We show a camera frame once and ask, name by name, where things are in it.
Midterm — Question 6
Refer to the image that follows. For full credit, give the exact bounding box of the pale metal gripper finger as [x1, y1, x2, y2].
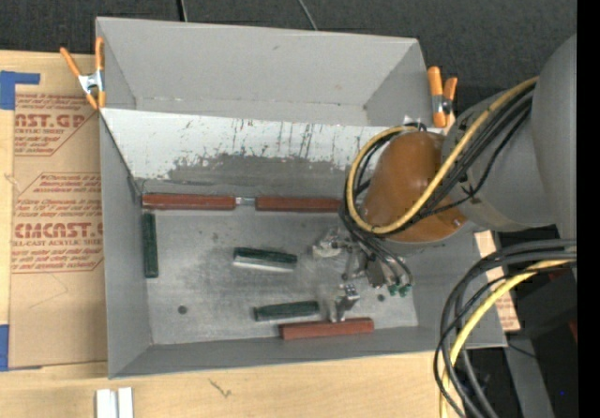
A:
[321, 283, 363, 324]
[312, 228, 351, 260]

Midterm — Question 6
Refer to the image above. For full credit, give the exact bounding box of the grey metal bin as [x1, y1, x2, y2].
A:
[95, 16, 510, 381]

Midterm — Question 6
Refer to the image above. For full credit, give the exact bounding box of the dark green flat block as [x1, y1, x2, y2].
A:
[142, 212, 160, 279]
[232, 246, 299, 274]
[252, 300, 322, 322]

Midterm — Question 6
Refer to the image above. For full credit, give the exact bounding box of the red-brown flat block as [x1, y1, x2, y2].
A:
[278, 317, 376, 341]
[141, 192, 237, 212]
[254, 196, 344, 213]

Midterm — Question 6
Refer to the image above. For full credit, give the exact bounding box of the brown cardboard board red print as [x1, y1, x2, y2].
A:
[0, 49, 110, 371]

